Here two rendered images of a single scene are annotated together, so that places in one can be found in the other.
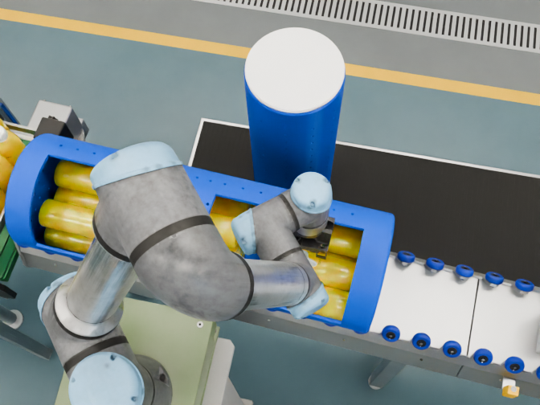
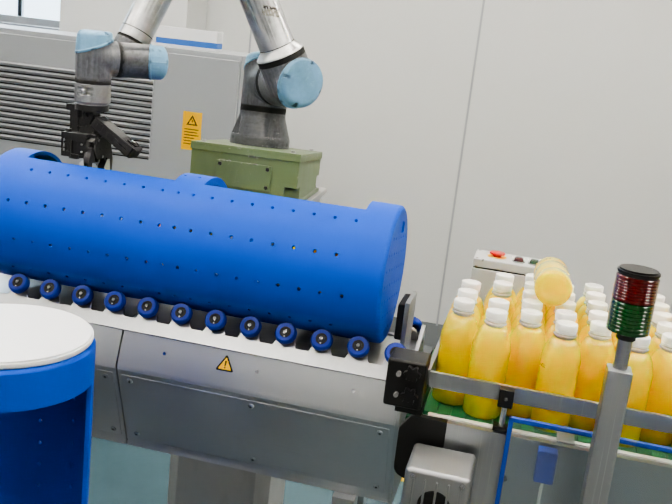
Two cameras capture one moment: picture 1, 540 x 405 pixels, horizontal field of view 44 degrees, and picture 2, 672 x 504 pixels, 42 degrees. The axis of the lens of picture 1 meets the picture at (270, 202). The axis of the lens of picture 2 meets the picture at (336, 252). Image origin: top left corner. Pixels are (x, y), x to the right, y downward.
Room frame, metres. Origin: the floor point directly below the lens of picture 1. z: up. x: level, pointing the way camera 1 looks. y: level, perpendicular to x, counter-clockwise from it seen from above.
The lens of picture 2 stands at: (2.40, 0.29, 1.54)
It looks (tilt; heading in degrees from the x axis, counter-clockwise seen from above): 14 degrees down; 174
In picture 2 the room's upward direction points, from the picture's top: 7 degrees clockwise
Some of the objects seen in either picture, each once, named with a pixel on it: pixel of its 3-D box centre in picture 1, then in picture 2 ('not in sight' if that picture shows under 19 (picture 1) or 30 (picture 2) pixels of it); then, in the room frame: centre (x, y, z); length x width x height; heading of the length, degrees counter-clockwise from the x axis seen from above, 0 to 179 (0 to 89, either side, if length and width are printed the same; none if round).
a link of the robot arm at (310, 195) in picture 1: (309, 200); (95, 57); (0.48, -0.07, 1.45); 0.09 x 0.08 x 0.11; 116
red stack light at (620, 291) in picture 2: not in sight; (635, 287); (1.17, 0.87, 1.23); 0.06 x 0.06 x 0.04
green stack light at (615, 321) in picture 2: not in sight; (630, 315); (1.17, 0.87, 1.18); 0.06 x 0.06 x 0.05
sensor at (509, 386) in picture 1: (512, 380); not in sight; (0.19, -0.56, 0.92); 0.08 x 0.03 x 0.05; 162
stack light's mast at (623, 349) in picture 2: not in sight; (629, 319); (1.17, 0.87, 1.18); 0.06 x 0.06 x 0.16
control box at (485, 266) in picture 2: not in sight; (515, 280); (0.50, 0.90, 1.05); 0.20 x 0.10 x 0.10; 72
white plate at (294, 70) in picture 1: (294, 69); (3, 333); (1.05, -0.09, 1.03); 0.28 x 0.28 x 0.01
